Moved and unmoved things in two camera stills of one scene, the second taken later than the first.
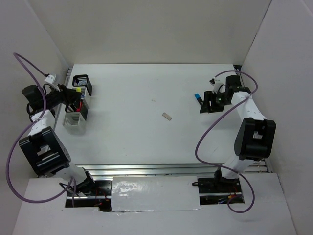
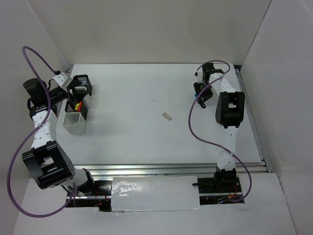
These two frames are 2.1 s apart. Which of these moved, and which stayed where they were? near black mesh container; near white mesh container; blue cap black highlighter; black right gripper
Moved: black right gripper
Stayed: near white mesh container; near black mesh container; blue cap black highlighter
